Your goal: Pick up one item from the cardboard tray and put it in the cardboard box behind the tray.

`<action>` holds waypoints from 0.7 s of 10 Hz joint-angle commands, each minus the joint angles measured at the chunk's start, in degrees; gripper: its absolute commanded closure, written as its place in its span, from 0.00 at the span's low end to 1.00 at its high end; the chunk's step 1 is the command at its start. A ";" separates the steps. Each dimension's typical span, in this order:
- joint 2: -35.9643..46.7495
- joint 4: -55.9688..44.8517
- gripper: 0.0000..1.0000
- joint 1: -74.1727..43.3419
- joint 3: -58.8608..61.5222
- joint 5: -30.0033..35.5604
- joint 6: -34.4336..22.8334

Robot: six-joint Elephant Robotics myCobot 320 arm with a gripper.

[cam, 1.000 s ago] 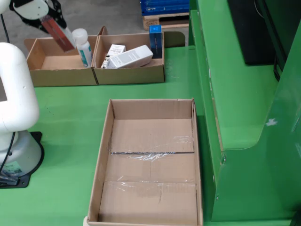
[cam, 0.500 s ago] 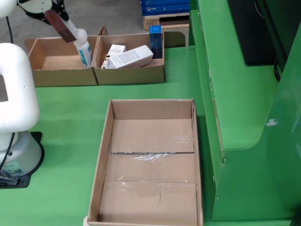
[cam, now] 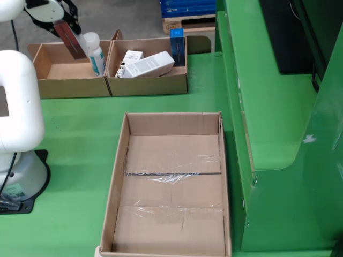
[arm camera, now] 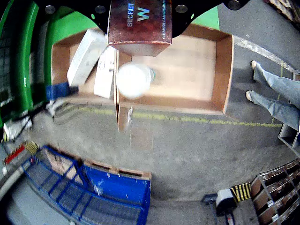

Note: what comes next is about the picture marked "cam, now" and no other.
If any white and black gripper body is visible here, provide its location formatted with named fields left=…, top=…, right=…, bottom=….
left=24, top=0, right=64, bottom=24

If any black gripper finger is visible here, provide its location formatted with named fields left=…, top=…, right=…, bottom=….
left=59, top=0, right=82, bottom=35
left=28, top=14, right=59, bottom=39

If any small open cardboard box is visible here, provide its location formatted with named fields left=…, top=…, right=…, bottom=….
left=27, top=40, right=113, bottom=99

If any cardboard box with raised flap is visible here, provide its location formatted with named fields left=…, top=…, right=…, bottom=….
left=104, top=29, right=188, bottom=97

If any large shallow cardboard tray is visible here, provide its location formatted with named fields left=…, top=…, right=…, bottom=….
left=99, top=111, right=233, bottom=257

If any white bottle with teal label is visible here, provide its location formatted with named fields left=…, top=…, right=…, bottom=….
left=82, top=32, right=106, bottom=78

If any small white spotted carton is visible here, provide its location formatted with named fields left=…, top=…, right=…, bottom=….
left=115, top=50, right=144, bottom=79

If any long white carton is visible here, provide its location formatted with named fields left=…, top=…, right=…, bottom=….
left=123, top=51, right=175, bottom=79

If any tall blue carton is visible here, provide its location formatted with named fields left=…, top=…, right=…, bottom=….
left=169, top=28, right=186, bottom=67

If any blue plastic crate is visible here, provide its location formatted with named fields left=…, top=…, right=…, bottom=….
left=160, top=0, right=217, bottom=19

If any wooden pallet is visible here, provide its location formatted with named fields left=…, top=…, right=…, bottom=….
left=162, top=14, right=217, bottom=35

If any green metal machine housing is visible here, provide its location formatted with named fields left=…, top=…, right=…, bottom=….
left=214, top=0, right=343, bottom=257

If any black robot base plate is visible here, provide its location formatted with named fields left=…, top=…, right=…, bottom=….
left=0, top=149, right=51, bottom=215

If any black looped cable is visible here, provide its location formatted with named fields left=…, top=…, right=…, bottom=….
left=310, top=60, right=322, bottom=93

